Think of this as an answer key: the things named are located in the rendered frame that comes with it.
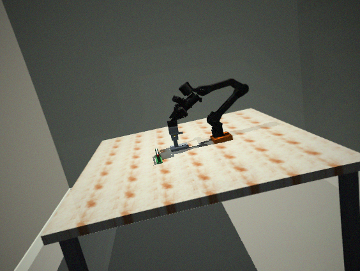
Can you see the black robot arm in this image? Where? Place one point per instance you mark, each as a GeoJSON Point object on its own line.
{"type": "Point", "coordinates": [214, 117]}

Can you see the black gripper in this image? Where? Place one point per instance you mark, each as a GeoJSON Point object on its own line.
{"type": "Point", "coordinates": [180, 111]}

